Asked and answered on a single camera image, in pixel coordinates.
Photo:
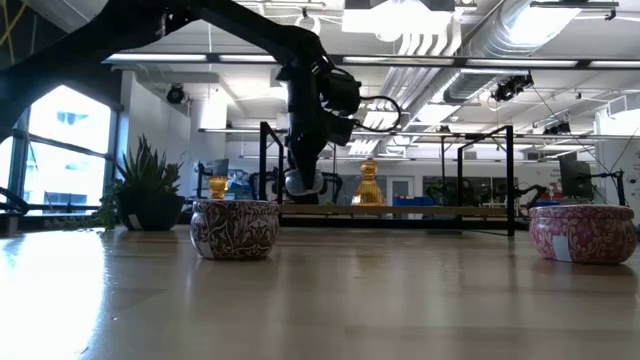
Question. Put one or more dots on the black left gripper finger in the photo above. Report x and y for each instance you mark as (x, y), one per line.
(308, 179)

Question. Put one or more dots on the gold chess piece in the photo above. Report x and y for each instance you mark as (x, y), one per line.
(369, 189)
(218, 186)

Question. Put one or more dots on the pink patterned candle tin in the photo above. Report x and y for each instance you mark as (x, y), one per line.
(582, 232)

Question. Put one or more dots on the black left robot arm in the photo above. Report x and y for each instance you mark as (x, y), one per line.
(100, 35)

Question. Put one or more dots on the brown patterned candle tin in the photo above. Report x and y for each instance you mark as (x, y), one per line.
(234, 230)

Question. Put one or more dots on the blue storage bin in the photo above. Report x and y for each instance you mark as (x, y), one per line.
(412, 201)

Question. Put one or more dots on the black ceiling spotlight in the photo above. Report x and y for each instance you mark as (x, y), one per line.
(175, 94)

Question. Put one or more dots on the bright ceiling light panel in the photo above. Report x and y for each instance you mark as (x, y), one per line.
(395, 17)

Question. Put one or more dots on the succulent plant in dark pot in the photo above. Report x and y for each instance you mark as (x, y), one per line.
(145, 205)

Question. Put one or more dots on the overhead light bar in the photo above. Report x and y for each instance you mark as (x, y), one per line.
(150, 58)

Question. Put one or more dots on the black computer monitor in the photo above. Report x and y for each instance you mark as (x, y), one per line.
(575, 175)

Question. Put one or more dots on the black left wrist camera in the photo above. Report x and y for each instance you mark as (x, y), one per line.
(342, 92)

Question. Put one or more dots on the black aluminium rig frame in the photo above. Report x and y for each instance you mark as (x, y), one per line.
(375, 223)

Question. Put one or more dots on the wooden shelf with black frame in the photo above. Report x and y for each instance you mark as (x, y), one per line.
(400, 210)

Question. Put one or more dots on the black overhead camera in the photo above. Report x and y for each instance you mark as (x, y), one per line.
(512, 86)

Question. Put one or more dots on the window with dark frame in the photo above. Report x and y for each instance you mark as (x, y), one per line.
(65, 130)

